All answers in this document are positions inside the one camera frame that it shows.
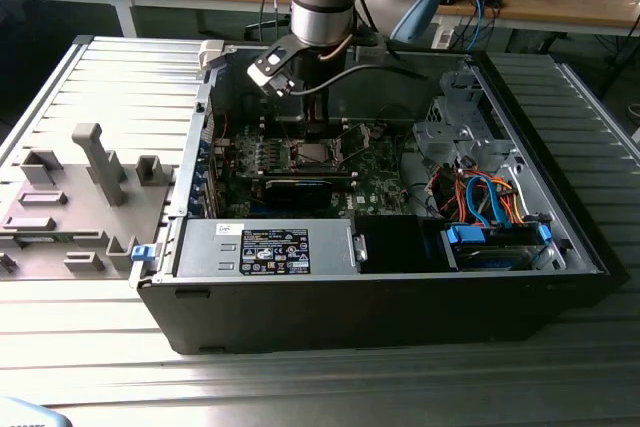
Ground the orange wire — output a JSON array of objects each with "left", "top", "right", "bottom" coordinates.
[{"left": 489, "top": 174, "right": 526, "bottom": 226}]

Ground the grey case latch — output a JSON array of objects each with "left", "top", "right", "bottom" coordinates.
[{"left": 198, "top": 40, "right": 239, "bottom": 72}]

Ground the disk with blue carrier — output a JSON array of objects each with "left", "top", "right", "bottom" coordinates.
[{"left": 442, "top": 224, "right": 554, "bottom": 273}]

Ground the green RAM stick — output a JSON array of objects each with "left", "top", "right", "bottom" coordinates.
[{"left": 14, "top": 232, "right": 74, "bottom": 244}]

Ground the CPU socket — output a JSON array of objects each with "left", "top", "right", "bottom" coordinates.
[{"left": 289, "top": 136, "right": 349, "bottom": 171}]

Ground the green motherboard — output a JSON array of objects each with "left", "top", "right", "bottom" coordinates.
[{"left": 212, "top": 119, "right": 416, "bottom": 221}]

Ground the white labelled tag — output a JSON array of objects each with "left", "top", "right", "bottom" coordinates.
[{"left": 432, "top": 26, "right": 456, "bottom": 49}]

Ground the grey parts rack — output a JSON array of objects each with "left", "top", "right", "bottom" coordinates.
[{"left": 0, "top": 121, "right": 176, "bottom": 281}]

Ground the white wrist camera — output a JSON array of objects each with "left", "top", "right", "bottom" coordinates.
[{"left": 246, "top": 41, "right": 297, "bottom": 97}]

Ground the black PC case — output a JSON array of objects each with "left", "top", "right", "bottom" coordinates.
[{"left": 128, "top": 39, "right": 629, "bottom": 356}]

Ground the silver CPU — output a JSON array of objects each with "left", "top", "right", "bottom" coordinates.
[{"left": 298, "top": 143, "right": 337, "bottom": 164}]

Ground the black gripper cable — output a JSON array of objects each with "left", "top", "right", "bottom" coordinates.
[{"left": 288, "top": 64, "right": 431, "bottom": 97}]

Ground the metal socket cover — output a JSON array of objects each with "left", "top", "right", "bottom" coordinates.
[{"left": 333, "top": 124, "right": 374, "bottom": 168}]

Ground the grey power supply unit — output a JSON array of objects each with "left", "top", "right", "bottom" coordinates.
[{"left": 174, "top": 219, "right": 361, "bottom": 278}]

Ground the metal drive cage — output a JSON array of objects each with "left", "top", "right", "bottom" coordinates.
[{"left": 412, "top": 69, "right": 521, "bottom": 173}]

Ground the pale grey rounded device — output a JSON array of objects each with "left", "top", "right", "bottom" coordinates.
[{"left": 0, "top": 395, "right": 69, "bottom": 427}]

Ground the black graphics card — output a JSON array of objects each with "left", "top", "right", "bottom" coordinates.
[{"left": 262, "top": 174, "right": 334, "bottom": 211}]

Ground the red wire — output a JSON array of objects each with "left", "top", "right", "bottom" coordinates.
[{"left": 430, "top": 169, "right": 469, "bottom": 213}]

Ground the black RAM slot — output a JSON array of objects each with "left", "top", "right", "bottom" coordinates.
[{"left": 262, "top": 170, "right": 352, "bottom": 192}]

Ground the blue wire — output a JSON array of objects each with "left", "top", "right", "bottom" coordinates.
[{"left": 464, "top": 174, "right": 506, "bottom": 228}]

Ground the blue desk cable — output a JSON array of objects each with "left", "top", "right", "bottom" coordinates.
[{"left": 467, "top": 0, "right": 489, "bottom": 48}]

